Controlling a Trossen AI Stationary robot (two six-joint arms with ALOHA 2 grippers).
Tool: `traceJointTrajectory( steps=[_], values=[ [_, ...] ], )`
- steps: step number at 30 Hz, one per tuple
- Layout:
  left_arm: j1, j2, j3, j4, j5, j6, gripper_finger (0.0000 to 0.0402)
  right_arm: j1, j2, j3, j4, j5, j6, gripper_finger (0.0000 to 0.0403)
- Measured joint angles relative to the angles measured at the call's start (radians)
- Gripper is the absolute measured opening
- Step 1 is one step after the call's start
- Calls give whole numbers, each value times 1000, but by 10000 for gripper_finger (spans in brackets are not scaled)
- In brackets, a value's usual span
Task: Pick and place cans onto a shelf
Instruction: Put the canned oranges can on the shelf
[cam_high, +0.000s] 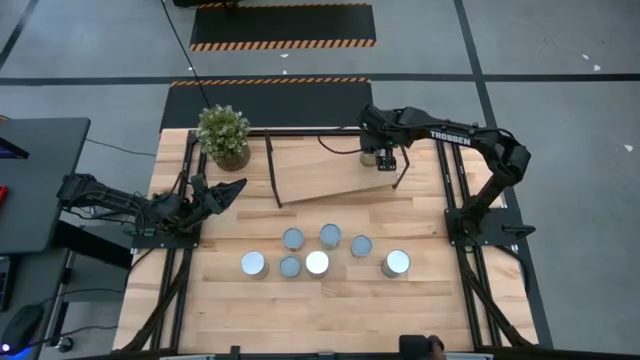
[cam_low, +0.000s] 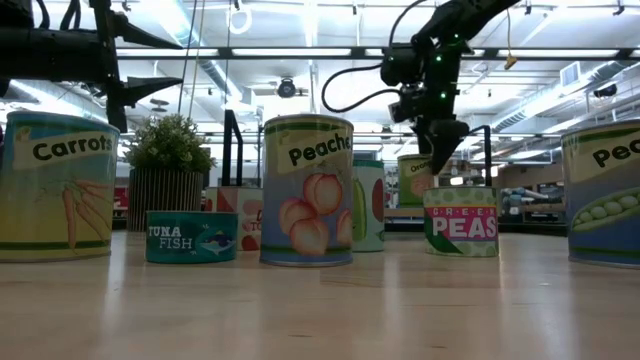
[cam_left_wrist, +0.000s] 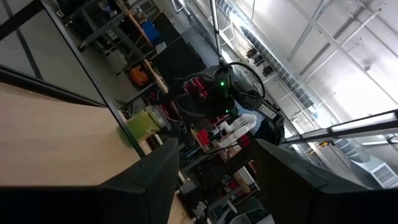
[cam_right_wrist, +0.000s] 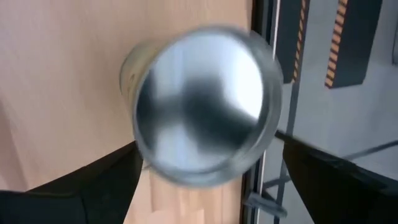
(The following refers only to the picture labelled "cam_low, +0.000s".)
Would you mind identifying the potted green plant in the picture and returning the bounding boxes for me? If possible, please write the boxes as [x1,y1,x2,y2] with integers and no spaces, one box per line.
[123,113,218,233]

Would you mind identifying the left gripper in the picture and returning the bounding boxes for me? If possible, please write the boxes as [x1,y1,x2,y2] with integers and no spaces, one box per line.
[29,0,185,134]

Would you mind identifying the short green peas can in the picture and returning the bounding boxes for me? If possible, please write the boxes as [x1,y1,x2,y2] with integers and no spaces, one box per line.
[422,185,501,259]

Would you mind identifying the diced tomatoes can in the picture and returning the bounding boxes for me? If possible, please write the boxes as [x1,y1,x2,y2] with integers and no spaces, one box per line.
[203,186,265,253]

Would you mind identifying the black ceiling light rail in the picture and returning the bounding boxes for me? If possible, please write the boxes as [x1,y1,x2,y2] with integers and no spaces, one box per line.
[115,46,640,63]

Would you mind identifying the black ceiling camera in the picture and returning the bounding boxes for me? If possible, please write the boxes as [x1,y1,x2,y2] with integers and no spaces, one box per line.
[276,77,298,100]

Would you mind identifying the mixed vegetables can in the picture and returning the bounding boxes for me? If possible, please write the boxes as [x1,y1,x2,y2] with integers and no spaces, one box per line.
[352,159,387,254]

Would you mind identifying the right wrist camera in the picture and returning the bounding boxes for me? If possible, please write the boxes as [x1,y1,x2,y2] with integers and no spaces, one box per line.
[388,83,427,124]

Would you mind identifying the red background panel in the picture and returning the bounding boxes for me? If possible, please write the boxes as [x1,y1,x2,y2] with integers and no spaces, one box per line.
[112,186,130,212]

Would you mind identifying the carrots can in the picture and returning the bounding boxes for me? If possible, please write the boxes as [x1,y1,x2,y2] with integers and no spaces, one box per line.
[0,110,122,264]

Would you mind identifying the peaches can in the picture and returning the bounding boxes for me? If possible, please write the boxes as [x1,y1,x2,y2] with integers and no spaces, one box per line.
[259,113,356,268]

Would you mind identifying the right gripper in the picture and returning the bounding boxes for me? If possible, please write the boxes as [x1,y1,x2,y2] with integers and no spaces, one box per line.
[379,28,474,177]

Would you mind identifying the yellow hanging connector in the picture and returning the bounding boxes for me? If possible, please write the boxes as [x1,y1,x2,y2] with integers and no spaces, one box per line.
[503,7,519,71]

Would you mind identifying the tall blue peas can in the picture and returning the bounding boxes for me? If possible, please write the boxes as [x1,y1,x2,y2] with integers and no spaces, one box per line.
[560,118,640,270]

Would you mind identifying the white ceiling vent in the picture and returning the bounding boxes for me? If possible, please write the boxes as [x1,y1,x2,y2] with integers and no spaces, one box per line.
[559,60,583,89]

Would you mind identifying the cluttered background workbench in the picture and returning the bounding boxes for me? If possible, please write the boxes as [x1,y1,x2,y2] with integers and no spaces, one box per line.
[499,184,567,225]

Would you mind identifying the teal tuna fish can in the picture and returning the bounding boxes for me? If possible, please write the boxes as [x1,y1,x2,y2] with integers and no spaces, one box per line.
[145,209,240,265]

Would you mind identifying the oranges can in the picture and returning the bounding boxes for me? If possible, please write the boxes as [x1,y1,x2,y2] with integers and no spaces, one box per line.
[396,153,437,209]

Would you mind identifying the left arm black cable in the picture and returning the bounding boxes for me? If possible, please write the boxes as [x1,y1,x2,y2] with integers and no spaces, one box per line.
[32,0,84,32]

